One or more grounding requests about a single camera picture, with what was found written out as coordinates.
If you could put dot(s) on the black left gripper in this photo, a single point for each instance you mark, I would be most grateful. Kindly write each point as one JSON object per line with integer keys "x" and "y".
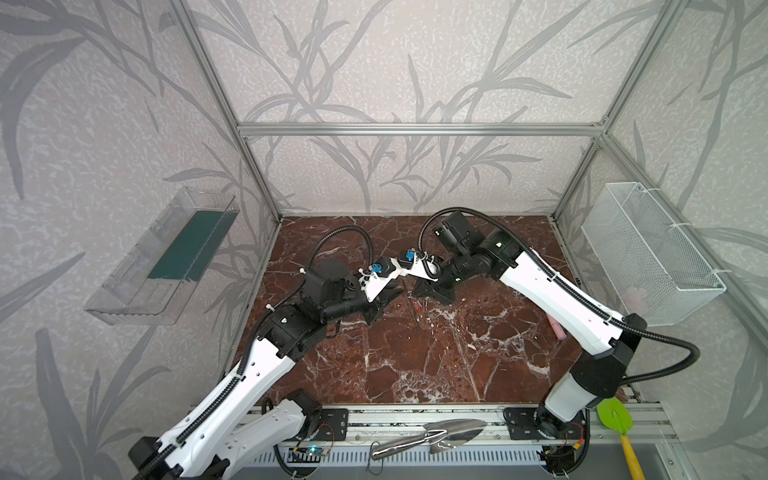
{"x": 377, "y": 297}

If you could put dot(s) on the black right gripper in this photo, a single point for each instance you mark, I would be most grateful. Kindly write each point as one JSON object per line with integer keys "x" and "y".
{"x": 437, "y": 288}

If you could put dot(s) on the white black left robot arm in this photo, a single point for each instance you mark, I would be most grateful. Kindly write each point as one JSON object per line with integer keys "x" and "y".
{"x": 212, "y": 442}

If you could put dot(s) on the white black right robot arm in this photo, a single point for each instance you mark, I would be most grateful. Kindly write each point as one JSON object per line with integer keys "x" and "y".
{"x": 481, "y": 246}

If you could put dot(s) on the purple pink toy rake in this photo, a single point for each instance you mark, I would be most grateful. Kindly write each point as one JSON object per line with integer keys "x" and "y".
{"x": 557, "y": 329}

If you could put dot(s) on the silver metal garden trowel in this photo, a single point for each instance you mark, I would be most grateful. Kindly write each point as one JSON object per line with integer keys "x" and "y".
{"x": 439, "y": 436}

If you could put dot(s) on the green circuit board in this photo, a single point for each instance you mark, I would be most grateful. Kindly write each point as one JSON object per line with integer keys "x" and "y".
{"x": 310, "y": 454}

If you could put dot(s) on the green sponge pad in bin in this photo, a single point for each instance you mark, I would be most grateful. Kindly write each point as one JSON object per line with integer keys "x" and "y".
{"x": 190, "y": 253}

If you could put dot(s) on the pink object in basket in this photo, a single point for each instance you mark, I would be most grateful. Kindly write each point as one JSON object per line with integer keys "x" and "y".
{"x": 636, "y": 300}

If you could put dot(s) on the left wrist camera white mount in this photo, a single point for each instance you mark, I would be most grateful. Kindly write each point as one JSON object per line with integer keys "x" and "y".
{"x": 374, "y": 280}

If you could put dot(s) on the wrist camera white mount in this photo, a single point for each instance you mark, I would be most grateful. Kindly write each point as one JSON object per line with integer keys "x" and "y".
{"x": 418, "y": 264}
{"x": 374, "y": 280}

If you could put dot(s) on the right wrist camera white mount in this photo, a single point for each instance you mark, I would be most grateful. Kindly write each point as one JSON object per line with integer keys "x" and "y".
{"x": 418, "y": 264}

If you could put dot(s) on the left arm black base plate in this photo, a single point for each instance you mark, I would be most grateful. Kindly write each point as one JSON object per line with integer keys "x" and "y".
{"x": 333, "y": 425}

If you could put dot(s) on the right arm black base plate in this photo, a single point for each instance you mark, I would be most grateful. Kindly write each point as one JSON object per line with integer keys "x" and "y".
{"x": 521, "y": 423}

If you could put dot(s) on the white wire mesh basket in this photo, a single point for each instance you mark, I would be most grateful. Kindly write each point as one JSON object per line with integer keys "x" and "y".
{"x": 639, "y": 245}

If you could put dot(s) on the clear plastic wall bin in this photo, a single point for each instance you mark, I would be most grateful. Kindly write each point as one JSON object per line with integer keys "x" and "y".
{"x": 128, "y": 296}

